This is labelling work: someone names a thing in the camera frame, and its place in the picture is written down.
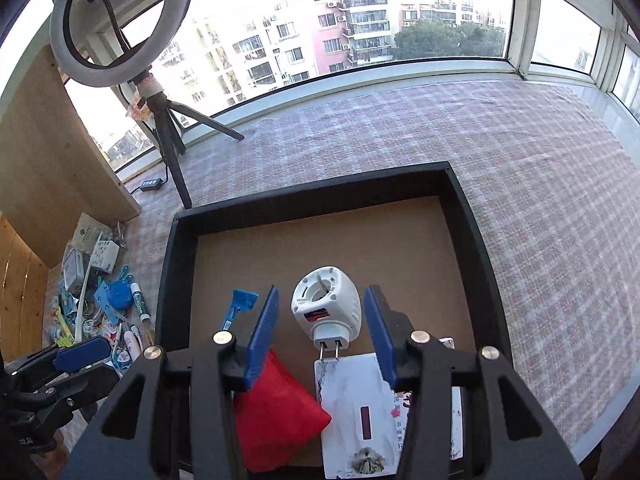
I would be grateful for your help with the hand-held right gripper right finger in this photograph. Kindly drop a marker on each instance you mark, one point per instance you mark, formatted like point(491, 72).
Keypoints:
point(377, 330)

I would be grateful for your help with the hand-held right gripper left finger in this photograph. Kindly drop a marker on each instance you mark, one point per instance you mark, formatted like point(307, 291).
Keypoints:
point(265, 330)

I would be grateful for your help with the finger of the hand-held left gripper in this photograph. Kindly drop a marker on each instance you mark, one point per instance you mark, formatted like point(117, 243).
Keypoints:
point(90, 382)
point(82, 352)

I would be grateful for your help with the white plug-in device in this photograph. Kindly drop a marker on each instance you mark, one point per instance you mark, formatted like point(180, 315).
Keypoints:
point(325, 305)

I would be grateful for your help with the green white glue stick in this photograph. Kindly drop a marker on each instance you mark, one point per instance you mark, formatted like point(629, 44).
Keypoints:
point(140, 302)

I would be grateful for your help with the black tray container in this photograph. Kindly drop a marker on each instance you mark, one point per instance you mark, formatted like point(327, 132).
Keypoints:
point(325, 240)

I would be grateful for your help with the blue flat packet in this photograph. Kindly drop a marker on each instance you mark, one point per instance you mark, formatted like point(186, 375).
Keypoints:
point(240, 305)

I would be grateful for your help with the long white plastic stick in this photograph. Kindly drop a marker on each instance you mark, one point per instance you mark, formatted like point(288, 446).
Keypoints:
point(86, 300)

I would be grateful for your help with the blue card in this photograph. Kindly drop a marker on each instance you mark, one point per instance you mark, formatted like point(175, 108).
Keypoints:
point(101, 297)

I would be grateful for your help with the blue tape measure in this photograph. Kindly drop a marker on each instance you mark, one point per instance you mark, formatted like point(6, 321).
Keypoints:
point(120, 297)

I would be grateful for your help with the grey tin box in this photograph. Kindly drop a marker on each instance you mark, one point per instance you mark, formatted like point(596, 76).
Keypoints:
point(75, 270)

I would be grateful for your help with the white printed booklet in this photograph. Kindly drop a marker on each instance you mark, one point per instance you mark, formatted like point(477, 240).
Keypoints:
point(345, 410)

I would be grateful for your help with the blue clothespin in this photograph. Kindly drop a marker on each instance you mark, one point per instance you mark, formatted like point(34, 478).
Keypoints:
point(124, 275)

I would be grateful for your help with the red cloth pouch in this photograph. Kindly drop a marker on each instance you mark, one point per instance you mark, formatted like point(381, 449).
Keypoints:
point(280, 420)

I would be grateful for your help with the wooden slat panel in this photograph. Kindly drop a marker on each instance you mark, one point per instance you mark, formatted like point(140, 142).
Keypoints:
point(20, 280)

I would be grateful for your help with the white dotted tissue pack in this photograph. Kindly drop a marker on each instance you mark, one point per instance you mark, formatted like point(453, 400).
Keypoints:
point(106, 256)

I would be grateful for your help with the beige paper packet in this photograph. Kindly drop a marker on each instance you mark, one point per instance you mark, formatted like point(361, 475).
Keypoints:
point(89, 232)

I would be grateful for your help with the black inline controller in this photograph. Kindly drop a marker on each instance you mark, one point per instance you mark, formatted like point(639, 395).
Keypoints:
point(150, 183)

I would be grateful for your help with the light wooden board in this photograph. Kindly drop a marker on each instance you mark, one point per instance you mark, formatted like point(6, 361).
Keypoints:
point(50, 160)

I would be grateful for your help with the checkered tablecloth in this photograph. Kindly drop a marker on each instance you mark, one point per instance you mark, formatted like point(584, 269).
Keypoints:
point(400, 135)

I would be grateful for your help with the small printed packet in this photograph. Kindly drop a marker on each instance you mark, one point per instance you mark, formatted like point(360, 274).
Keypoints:
point(140, 110)

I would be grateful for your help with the white window frame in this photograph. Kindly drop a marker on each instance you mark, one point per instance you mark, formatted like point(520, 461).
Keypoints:
point(520, 20)

